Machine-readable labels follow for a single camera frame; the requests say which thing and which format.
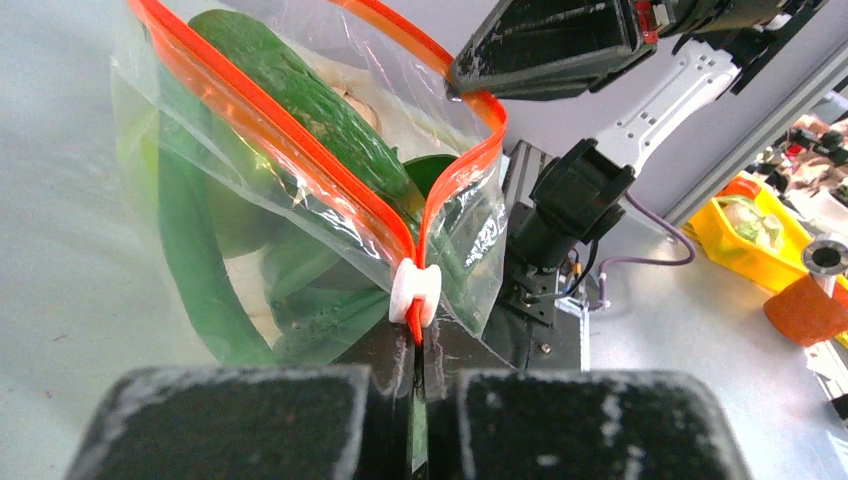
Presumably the green cucumber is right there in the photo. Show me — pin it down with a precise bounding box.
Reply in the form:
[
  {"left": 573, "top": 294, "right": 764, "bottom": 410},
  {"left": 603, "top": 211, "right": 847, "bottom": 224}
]
[{"left": 189, "top": 9, "right": 425, "bottom": 218}]

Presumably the yellow plastic bin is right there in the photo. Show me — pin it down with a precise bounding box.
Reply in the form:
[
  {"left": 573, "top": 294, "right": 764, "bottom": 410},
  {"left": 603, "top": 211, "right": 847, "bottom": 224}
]
[{"left": 688, "top": 172, "right": 812, "bottom": 292}]

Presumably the clear zip top bag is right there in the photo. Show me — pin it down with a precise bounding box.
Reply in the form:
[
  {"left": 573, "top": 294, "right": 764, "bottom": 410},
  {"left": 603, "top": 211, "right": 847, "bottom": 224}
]
[{"left": 112, "top": 1, "right": 507, "bottom": 339}]

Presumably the green chili pepper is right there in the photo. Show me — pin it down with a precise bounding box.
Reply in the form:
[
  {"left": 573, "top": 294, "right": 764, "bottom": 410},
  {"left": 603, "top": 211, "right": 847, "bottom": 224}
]
[{"left": 158, "top": 116, "right": 276, "bottom": 365}]

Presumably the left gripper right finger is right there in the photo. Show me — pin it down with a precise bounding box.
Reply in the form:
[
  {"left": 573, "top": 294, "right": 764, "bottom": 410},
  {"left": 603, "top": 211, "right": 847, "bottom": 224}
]
[{"left": 423, "top": 320, "right": 751, "bottom": 479}]

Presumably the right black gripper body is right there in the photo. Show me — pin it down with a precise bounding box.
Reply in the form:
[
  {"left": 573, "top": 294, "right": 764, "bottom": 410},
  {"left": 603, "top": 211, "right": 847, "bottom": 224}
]
[{"left": 632, "top": 0, "right": 826, "bottom": 57}]

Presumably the green bok choy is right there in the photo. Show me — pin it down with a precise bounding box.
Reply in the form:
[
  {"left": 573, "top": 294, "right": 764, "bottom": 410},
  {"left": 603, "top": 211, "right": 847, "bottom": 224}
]
[{"left": 206, "top": 168, "right": 507, "bottom": 365}]

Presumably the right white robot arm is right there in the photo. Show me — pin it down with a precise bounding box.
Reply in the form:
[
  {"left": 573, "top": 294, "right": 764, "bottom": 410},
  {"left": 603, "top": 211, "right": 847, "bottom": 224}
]
[{"left": 448, "top": 1, "right": 821, "bottom": 274}]

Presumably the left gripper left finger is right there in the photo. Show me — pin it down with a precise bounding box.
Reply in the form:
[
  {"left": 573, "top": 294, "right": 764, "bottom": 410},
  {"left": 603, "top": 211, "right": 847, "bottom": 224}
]
[{"left": 67, "top": 324, "right": 414, "bottom": 479}]

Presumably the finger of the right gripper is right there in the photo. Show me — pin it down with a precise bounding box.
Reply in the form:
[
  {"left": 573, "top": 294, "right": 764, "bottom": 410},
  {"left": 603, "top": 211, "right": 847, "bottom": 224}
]
[{"left": 447, "top": 0, "right": 646, "bottom": 101}]

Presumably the orange cylinder object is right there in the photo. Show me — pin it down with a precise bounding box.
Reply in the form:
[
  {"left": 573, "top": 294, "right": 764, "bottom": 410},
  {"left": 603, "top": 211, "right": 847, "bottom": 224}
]
[{"left": 763, "top": 276, "right": 847, "bottom": 347}]

